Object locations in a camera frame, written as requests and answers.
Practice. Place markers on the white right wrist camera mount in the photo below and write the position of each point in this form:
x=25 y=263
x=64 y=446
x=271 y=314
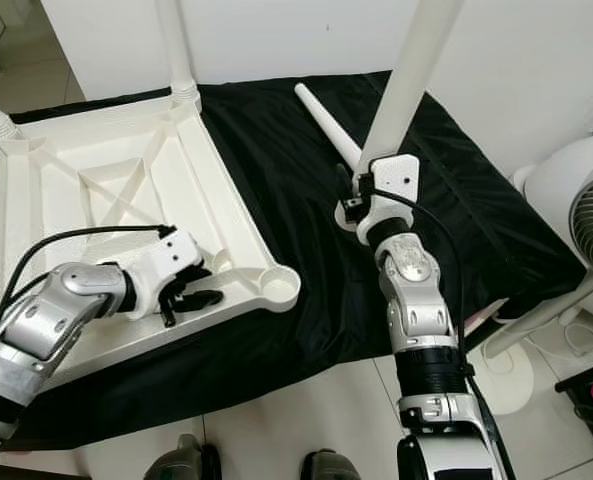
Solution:
x=396 y=175

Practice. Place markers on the white standing fan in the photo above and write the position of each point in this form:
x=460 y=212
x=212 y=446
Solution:
x=556 y=170

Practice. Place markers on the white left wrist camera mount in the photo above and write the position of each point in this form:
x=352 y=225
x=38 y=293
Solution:
x=171 y=255

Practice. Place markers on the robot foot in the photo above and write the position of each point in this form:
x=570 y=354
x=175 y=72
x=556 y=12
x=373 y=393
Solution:
x=334 y=466
x=181 y=460

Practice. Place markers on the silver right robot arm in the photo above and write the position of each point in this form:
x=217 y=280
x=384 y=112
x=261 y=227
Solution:
x=411 y=280

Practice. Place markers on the black cloth table cover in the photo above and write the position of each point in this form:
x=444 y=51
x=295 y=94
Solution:
x=276 y=180

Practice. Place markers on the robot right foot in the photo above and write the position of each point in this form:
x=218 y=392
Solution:
x=334 y=466

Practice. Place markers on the white plastic table top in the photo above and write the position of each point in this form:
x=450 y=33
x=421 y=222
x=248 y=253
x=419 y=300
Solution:
x=96 y=160

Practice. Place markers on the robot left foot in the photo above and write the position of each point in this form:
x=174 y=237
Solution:
x=181 y=460

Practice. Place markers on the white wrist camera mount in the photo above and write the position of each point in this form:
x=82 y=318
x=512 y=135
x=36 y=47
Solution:
x=171 y=255
x=396 y=175

